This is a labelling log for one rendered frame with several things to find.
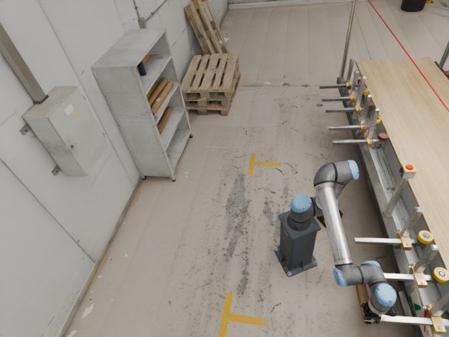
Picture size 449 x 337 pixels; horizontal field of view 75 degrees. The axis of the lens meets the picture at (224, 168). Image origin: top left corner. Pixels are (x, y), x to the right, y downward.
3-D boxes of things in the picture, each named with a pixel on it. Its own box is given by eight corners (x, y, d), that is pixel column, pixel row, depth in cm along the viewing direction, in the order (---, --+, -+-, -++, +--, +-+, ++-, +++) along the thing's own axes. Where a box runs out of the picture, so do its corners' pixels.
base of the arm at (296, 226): (294, 235, 232) (294, 227, 225) (282, 216, 245) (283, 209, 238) (315, 226, 235) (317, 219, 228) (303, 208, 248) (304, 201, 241)
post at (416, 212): (393, 251, 207) (417, 210, 174) (391, 247, 210) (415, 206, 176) (398, 251, 207) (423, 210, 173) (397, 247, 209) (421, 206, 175)
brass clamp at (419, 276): (414, 287, 175) (417, 284, 171) (407, 266, 184) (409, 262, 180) (425, 288, 174) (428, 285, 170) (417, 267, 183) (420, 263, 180)
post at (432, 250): (404, 286, 190) (433, 249, 157) (403, 281, 193) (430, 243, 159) (410, 287, 190) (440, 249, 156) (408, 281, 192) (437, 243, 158)
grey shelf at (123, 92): (142, 179, 381) (89, 67, 272) (164, 135, 442) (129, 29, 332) (174, 181, 372) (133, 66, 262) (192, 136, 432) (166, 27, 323)
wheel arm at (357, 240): (354, 244, 199) (355, 241, 196) (353, 240, 202) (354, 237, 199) (424, 247, 193) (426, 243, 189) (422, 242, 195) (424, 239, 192)
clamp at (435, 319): (431, 333, 156) (435, 330, 153) (423, 307, 166) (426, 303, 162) (443, 334, 156) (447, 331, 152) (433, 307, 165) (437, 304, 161)
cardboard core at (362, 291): (365, 320, 231) (357, 282, 251) (362, 323, 236) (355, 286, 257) (375, 321, 229) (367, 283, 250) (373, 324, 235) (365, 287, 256)
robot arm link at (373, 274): (357, 260, 152) (367, 284, 143) (379, 257, 151) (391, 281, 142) (353, 268, 158) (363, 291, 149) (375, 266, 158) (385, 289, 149)
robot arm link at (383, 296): (391, 280, 142) (401, 301, 135) (384, 291, 151) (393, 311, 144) (372, 282, 142) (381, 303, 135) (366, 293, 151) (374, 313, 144)
